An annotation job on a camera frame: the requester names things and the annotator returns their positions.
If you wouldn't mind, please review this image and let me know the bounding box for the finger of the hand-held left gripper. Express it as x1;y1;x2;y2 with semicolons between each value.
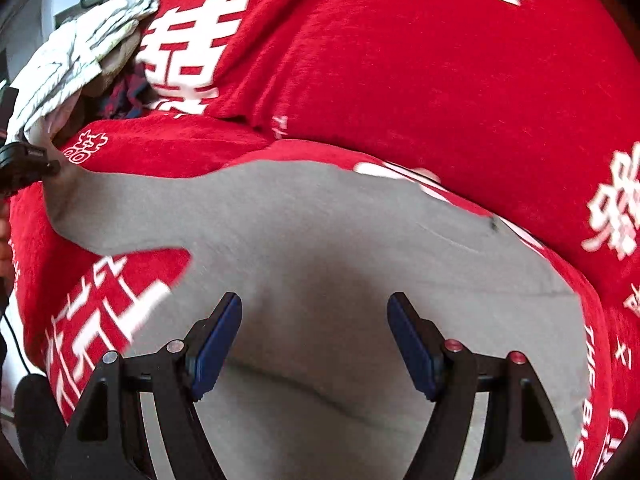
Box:
0;141;62;196

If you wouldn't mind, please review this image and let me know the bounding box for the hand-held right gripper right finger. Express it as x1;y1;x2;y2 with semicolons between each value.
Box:
386;291;576;480

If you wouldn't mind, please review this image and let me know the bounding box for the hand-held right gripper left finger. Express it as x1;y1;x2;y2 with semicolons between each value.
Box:
52;291;244;480

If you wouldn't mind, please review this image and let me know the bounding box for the grey small garment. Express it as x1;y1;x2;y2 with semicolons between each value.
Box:
47;157;593;480

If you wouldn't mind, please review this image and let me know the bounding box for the white crumpled cloth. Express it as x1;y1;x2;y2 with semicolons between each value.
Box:
6;0;161;143

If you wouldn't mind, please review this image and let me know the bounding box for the dark plaid cloth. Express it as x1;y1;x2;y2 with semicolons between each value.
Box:
97;62;158;121

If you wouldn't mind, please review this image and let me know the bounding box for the beige cloth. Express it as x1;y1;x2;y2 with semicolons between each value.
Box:
82;27;146;98

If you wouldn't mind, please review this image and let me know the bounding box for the red printed sofa cover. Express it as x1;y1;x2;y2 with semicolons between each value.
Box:
7;0;640;480

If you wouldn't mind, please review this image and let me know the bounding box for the thin black cable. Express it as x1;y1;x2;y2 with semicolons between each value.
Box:
0;305;33;377

